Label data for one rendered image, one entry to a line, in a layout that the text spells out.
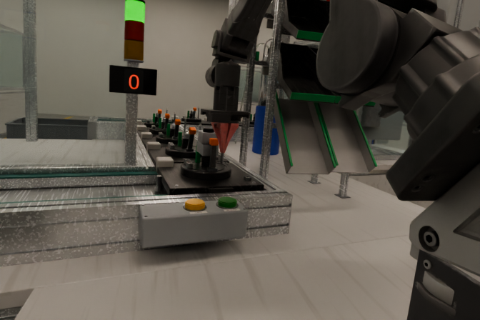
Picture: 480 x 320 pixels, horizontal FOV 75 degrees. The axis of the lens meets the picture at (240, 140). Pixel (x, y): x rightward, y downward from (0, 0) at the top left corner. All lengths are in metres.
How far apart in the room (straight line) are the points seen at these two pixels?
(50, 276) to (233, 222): 0.33
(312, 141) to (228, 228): 0.43
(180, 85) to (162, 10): 2.54
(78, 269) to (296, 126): 0.67
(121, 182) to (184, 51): 10.61
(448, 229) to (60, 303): 0.53
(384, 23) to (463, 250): 0.16
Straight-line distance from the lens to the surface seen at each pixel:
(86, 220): 0.68
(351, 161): 1.01
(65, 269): 0.68
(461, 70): 0.22
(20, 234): 0.70
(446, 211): 0.23
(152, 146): 1.16
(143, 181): 0.93
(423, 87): 0.23
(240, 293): 0.59
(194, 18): 11.65
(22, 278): 0.68
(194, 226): 0.63
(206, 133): 0.82
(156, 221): 0.61
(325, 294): 0.63
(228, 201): 0.66
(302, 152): 0.93
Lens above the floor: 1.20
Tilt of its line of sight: 9 degrees down
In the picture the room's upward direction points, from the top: 5 degrees clockwise
